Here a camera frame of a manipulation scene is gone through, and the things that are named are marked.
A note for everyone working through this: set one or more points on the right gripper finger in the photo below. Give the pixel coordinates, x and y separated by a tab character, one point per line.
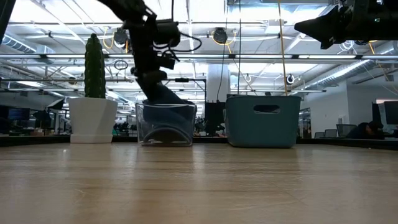
320	26

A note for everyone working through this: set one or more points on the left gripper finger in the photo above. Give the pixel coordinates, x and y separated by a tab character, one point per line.
154	91

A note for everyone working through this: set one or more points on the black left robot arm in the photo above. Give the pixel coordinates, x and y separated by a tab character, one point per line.
124	7

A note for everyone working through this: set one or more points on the clear plastic bin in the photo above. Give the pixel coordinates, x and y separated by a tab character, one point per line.
140	124

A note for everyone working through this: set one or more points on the green cactus plant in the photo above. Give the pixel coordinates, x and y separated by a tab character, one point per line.
94	68

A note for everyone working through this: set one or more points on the black perforated computer case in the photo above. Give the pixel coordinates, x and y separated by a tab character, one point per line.
214	118

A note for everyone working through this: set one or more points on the white hexagonal plant pot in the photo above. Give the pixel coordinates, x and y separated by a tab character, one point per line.
93	121

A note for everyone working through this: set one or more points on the long ceiling light strip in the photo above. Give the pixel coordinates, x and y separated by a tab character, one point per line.
248	56

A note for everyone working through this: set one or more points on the black computer monitor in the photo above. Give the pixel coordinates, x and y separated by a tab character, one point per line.
391	112
18	114
376	111

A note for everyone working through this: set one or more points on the black mesh office chair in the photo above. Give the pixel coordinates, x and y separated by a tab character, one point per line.
345	129

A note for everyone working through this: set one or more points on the person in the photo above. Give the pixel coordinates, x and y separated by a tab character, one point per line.
363	130

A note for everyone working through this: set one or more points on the teal plastic bin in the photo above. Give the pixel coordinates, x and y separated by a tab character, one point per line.
261	130

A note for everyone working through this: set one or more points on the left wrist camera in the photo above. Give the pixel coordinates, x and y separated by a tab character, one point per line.
168	32

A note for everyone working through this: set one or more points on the black camera gantry frame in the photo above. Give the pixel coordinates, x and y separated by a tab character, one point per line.
186	80

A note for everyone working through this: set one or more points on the silver ventilation duct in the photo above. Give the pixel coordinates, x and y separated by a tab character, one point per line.
342	73
25	46

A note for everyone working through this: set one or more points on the black aluminium table frame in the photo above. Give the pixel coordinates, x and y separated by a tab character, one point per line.
342	143

